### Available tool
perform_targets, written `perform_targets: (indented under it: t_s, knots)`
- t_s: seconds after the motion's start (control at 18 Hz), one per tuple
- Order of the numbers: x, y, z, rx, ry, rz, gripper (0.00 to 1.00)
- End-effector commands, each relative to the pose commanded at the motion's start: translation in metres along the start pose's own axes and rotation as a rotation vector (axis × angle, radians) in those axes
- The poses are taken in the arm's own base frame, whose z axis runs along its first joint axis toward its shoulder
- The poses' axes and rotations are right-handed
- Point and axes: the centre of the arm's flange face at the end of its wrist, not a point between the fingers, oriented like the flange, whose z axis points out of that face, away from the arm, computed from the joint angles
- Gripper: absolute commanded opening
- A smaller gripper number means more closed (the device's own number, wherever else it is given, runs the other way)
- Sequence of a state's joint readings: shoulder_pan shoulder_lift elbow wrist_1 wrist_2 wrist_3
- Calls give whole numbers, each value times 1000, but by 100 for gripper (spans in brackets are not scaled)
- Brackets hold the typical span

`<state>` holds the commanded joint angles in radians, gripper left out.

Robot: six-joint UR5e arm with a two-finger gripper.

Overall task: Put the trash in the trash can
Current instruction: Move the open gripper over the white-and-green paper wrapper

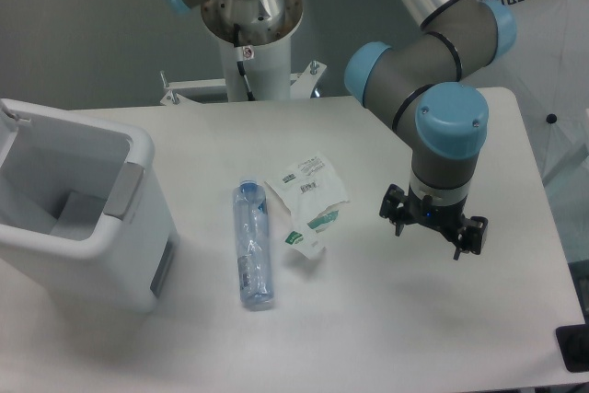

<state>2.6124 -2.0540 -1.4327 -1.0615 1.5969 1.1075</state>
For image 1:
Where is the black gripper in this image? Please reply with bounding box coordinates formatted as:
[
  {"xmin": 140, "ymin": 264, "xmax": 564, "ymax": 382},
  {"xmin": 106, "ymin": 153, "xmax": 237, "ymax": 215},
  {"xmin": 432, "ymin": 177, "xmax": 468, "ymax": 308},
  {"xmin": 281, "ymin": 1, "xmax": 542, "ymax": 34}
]
[{"xmin": 379, "ymin": 184, "xmax": 488, "ymax": 260}]

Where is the black device at table edge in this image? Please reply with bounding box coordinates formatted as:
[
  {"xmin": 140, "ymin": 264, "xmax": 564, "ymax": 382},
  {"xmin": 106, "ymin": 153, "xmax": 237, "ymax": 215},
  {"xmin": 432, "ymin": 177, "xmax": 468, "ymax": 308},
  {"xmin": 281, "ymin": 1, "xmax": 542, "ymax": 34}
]
[{"xmin": 555, "ymin": 324, "xmax": 588, "ymax": 373}]

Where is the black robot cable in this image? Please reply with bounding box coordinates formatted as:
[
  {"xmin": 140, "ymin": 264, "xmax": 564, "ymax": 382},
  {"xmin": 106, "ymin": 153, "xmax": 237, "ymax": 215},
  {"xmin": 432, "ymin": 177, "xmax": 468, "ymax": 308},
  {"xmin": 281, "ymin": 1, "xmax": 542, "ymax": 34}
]
[{"xmin": 232, "ymin": 22, "xmax": 257, "ymax": 102}]

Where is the white trash can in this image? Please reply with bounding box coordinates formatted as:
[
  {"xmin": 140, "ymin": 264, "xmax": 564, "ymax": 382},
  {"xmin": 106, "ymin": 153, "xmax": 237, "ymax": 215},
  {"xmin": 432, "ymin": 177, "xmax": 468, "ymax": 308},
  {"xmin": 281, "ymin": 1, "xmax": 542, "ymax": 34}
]
[{"xmin": 1, "ymin": 99, "xmax": 177, "ymax": 312}]

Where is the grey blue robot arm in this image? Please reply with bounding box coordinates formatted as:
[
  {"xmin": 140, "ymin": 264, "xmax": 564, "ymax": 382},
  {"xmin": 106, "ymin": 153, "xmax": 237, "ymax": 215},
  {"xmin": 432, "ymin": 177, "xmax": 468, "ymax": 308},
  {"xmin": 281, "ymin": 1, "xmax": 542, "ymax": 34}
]
[{"xmin": 168, "ymin": 0, "xmax": 517, "ymax": 255}]

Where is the clear plastic water bottle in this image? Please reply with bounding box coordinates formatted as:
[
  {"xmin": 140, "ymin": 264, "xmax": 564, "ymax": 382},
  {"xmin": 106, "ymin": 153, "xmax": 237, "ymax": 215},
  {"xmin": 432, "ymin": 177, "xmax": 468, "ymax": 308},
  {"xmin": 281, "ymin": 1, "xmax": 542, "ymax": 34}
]
[{"xmin": 232, "ymin": 179, "xmax": 274, "ymax": 309}]

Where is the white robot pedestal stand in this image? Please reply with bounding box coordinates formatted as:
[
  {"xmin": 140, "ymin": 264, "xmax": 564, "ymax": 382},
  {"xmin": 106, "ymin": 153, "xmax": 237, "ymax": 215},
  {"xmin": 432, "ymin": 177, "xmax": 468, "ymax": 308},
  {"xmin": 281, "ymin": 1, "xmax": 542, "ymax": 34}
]
[{"xmin": 158, "ymin": 0, "xmax": 328, "ymax": 107}]

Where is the white Superior umbrella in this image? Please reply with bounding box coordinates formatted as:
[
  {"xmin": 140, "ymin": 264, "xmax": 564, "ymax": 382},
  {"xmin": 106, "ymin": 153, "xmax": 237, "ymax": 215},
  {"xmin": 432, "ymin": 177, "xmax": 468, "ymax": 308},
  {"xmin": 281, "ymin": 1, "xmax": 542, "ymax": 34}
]
[{"xmin": 467, "ymin": 0, "xmax": 588, "ymax": 176}]

